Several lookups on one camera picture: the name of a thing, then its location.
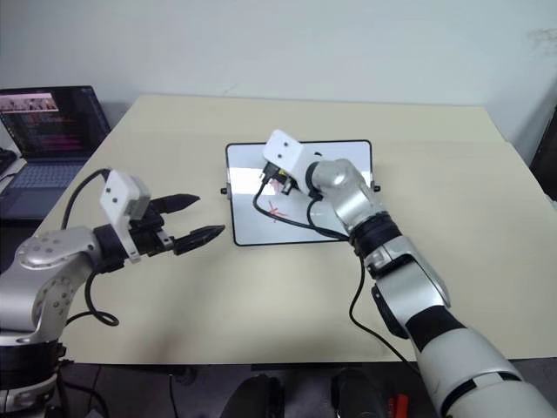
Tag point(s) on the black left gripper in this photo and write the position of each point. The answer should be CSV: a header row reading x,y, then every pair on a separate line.
x,y
150,237

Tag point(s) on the black framed whiteboard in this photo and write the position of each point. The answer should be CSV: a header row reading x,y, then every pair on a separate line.
x,y
248,191

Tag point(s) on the black furniture piece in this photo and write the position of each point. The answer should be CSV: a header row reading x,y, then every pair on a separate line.
x,y
546,148

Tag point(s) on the open laptop computer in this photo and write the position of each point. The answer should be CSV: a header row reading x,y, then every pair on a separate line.
x,y
48,143

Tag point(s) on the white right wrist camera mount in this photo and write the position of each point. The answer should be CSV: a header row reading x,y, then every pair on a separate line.
x,y
289,154

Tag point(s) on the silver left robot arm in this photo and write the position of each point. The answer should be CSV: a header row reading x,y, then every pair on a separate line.
x,y
52,278

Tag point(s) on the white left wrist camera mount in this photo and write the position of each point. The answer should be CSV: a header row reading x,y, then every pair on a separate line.
x,y
118,191

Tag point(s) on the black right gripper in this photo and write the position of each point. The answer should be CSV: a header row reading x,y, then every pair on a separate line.
x,y
270,170

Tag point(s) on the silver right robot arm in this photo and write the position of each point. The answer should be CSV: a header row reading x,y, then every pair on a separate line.
x,y
418,296

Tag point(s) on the dark rounded shape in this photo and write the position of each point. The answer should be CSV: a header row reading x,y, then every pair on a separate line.
x,y
354,394

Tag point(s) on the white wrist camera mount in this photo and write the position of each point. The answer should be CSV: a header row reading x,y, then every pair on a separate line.
x,y
118,191
289,154

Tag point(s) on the small red object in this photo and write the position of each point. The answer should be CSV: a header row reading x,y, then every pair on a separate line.
x,y
399,402

